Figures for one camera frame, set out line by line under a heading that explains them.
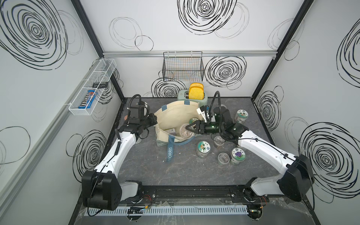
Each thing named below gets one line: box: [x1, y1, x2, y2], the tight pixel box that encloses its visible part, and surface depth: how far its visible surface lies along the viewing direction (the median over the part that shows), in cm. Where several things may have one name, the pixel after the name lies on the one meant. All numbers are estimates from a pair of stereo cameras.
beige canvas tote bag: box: [154, 99, 201, 162], surface depth 91 cm
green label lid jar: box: [234, 109, 249, 124], surface depth 102 cm
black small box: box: [92, 81, 109, 89], surface depth 80 cm
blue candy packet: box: [78, 90, 98, 109], surface depth 72 cm
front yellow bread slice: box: [188, 86, 204, 100], surface depth 99 cm
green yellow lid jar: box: [195, 140, 211, 159], surface depth 84 cm
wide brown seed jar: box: [179, 123, 195, 139], surface depth 71 cm
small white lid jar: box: [229, 147, 246, 165], surface depth 82 cm
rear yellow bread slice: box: [189, 82, 204, 89], surface depth 101 cm
